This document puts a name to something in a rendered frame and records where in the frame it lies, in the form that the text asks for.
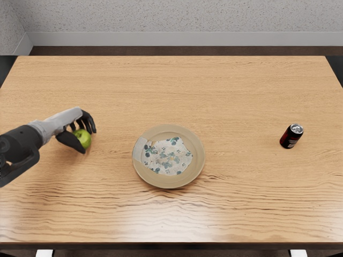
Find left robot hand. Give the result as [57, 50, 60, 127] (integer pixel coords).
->
[27, 107, 97, 155]

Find green apple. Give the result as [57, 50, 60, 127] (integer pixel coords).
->
[73, 129, 92, 150]

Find beige plate with floral print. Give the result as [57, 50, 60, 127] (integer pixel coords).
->
[132, 124, 206, 190]

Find dark red drink can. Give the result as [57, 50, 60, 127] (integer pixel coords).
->
[279, 123, 304, 149]

